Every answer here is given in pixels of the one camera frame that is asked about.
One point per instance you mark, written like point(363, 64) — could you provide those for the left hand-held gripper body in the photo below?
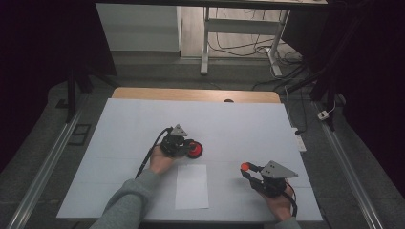
point(173, 144)

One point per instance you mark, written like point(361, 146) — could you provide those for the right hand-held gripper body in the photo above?
point(273, 181)

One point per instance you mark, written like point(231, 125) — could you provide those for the orange stamp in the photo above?
point(245, 166)

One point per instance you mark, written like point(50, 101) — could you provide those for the round black red ink pad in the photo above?
point(196, 150)

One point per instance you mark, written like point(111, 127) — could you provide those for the person's left hand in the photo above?
point(160, 163)

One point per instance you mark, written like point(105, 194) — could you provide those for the person's right hand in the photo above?
point(281, 205)

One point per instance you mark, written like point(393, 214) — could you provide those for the white paper sheet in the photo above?
point(191, 187)

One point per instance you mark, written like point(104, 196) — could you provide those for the large white table cover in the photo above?
point(238, 127)

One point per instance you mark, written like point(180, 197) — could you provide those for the wooden table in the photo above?
point(191, 94)

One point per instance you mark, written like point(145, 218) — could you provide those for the white power strip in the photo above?
point(300, 141)

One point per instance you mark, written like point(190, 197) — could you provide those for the dark table grommet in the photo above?
point(228, 100)

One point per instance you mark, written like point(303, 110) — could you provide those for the small white plug adapter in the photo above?
point(323, 115)

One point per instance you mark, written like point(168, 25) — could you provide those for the black floor plate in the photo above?
point(79, 134)

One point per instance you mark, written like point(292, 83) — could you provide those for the white-legged desk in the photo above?
point(205, 38)

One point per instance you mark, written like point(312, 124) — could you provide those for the black tripod stand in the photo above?
point(321, 86)

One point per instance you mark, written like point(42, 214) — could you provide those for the white cabinet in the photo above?
point(140, 28)

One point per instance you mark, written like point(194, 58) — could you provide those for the dark curtain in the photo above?
point(38, 47)
point(372, 79)

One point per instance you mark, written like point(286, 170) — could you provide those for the aluminium floor rail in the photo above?
point(41, 171)
point(350, 171)

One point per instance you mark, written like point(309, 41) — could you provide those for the white metal frame stand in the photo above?
point(254, 47)

